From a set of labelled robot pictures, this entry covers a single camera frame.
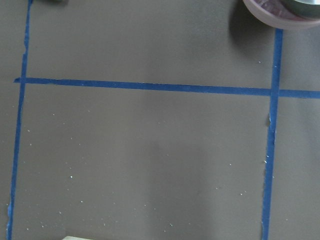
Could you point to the wooden cutting board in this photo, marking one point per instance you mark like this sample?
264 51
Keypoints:
75 238

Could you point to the pink bowl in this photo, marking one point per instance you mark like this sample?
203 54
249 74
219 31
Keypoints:
286 14

